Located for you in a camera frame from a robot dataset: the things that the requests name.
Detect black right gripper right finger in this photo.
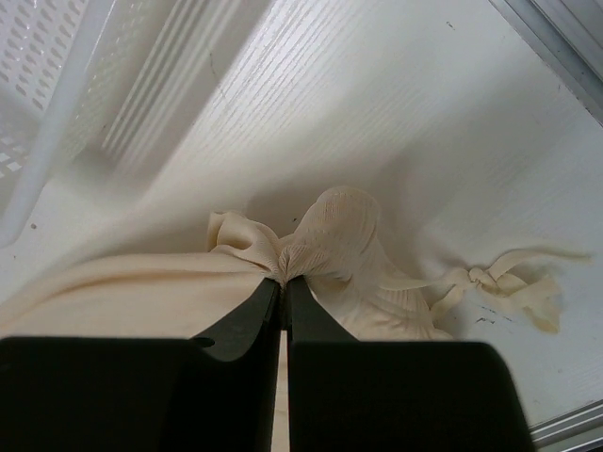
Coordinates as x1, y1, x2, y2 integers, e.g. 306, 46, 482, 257
285, 278, 534, 451

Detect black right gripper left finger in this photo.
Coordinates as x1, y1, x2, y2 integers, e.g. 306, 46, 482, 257
1, 280, 280, 451

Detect beige trousers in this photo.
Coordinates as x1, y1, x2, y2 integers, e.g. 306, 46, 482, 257
0, 186, 595, 452

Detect white plastic basket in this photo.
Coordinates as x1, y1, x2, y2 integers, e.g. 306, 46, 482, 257
1, 1, 269, 246

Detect aluminium table edge rail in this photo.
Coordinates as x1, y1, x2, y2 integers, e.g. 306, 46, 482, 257
530, 400, 603, 452

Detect aluminium right side rail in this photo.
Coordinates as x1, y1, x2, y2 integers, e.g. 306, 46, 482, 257
491, 1, 602, 121

